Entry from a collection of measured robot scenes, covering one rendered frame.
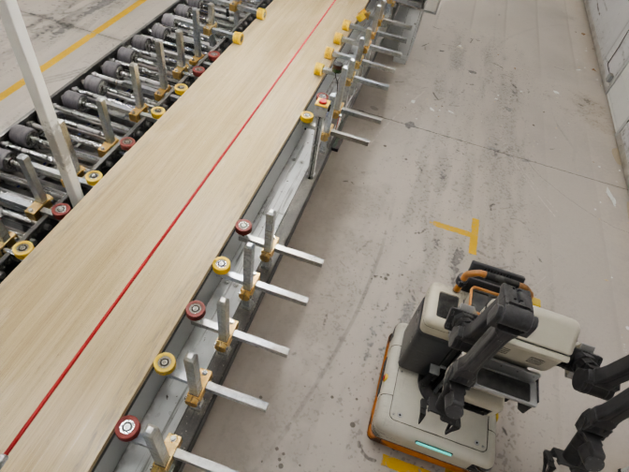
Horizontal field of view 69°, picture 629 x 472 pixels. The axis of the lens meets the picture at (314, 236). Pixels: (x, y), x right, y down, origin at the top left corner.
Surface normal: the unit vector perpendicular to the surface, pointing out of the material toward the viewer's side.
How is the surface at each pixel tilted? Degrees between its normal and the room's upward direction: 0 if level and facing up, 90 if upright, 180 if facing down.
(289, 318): 0
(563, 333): 42
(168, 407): 0
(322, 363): 0
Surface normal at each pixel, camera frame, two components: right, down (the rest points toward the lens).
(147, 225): 0.13, -0.64
